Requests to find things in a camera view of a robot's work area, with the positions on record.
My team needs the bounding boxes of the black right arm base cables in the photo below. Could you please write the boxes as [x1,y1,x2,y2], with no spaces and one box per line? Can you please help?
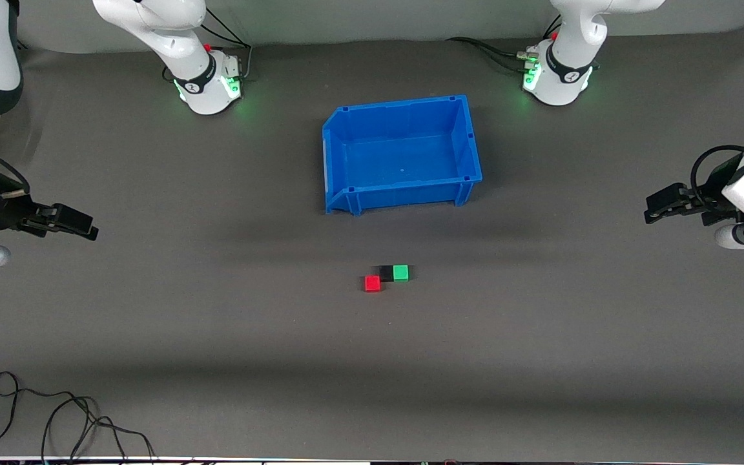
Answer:
[162,10,253,85]

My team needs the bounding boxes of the black arm base cables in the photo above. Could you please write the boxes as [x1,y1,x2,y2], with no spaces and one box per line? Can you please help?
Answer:
[446,16,544,75]
[162,10,253,85]

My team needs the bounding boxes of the dark grey table mat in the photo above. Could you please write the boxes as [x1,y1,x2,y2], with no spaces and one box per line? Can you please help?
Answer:
[0,23,744,460]

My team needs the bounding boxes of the blue plastic storage bin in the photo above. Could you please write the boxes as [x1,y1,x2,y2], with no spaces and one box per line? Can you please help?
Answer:
[322,95,483,216]

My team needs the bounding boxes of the loose thin black cable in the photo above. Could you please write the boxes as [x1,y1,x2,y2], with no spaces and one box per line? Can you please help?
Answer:
[0,371,156,460]

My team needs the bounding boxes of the black left arm wrist cable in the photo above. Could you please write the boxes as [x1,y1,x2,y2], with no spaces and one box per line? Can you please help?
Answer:
[690,145,744,209]

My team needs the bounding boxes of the black left arm base cables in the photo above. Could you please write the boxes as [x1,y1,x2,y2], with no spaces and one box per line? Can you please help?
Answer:
[446,16,544,75]

